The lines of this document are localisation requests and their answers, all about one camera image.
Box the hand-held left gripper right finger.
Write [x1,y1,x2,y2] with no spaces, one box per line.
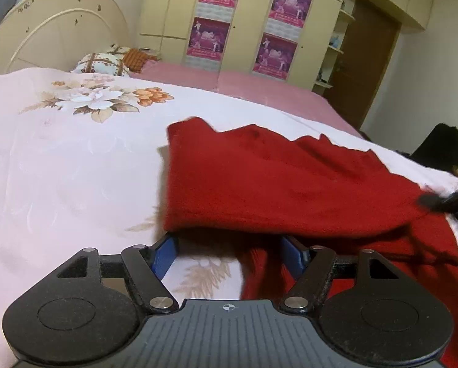
[280,235,404,316]

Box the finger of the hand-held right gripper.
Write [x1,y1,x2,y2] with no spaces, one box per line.
[417,183,458,233]

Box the floral patterned pillow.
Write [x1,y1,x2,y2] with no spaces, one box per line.
[71,44,138,78]

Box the brown wooden door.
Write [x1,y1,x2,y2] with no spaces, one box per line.
[323,0,402,129]

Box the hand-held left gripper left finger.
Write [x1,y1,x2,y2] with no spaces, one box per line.
[54,233,180,314]

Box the white floral quilt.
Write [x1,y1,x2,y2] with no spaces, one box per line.
[0,67,458,368]

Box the pink bed sheet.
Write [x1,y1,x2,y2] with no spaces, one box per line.
[131,61,365,139]

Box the cream round headboard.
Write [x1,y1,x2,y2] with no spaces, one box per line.
[0,0,130,75]

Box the cream wardrobe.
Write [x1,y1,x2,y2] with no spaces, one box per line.
[139,0,435,93]

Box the dark cloth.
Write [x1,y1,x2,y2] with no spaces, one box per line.
[409,123,458,174]

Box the orange checked pillow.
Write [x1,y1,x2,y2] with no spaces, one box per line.
[122,48,160,74]

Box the red knit garment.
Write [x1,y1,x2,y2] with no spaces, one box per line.
[162,117,458,368]

